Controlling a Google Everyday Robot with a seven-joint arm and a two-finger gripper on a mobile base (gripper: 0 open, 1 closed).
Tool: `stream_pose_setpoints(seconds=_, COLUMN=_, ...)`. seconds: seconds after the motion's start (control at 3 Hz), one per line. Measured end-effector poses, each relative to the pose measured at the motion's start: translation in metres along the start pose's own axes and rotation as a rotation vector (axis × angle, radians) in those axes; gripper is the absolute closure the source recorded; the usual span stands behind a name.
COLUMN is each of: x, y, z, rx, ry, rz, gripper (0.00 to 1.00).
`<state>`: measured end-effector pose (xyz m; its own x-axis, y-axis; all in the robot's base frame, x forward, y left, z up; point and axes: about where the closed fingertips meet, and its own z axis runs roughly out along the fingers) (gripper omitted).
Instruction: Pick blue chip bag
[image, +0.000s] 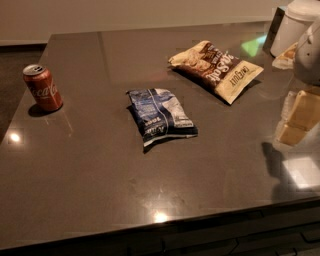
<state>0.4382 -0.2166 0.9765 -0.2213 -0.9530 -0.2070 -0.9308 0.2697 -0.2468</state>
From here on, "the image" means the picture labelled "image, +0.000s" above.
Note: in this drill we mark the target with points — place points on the blue chip bag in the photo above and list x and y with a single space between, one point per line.
159 115

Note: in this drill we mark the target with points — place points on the red Coca-Cola can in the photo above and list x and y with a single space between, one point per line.
42 87

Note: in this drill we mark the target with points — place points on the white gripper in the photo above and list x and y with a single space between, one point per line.
308 56

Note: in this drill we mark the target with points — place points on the beige brown popcorn bag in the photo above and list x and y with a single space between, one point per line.
219 72

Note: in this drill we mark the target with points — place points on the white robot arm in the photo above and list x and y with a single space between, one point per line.
298 17

